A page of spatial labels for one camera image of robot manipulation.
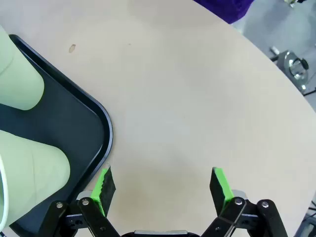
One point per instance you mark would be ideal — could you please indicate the black plastic tray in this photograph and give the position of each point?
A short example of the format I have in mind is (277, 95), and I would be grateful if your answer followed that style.
(74, 118)

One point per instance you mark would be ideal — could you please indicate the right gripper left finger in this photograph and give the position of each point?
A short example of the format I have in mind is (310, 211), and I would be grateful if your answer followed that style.
(103, 192)

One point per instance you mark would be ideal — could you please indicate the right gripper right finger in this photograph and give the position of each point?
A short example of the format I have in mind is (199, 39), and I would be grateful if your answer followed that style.
(222, 192)

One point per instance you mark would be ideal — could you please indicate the silver metal clamp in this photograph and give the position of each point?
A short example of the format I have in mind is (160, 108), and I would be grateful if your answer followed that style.
(293, 66)

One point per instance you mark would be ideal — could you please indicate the person in purple hoodie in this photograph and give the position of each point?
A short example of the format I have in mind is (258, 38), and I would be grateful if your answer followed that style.
(222, 10)

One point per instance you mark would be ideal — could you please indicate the pale green plastic cup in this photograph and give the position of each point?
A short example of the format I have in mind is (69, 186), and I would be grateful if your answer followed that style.
(19, 81)
(37, 168)

